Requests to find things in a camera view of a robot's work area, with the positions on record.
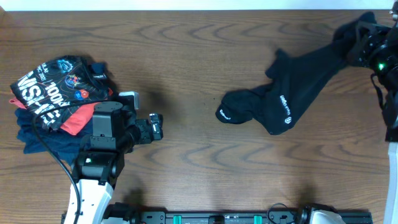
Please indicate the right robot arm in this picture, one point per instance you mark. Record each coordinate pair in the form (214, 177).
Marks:
(387, 77)

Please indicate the black mounting rail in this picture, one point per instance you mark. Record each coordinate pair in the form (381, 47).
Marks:
(283, 217)

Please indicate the red folded shirt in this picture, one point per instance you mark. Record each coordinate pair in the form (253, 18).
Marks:
(78, 120)

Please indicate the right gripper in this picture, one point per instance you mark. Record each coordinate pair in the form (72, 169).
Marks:
(367, 42)

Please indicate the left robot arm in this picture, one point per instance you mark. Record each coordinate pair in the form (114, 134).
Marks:
(116, 130)

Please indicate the navy blue folded shirt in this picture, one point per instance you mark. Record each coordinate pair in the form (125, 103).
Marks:
(64, 145)

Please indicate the black t-shirt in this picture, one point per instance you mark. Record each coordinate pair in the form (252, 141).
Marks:
(296, 82)

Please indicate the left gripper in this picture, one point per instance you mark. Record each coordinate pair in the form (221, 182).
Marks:
(157, 127)

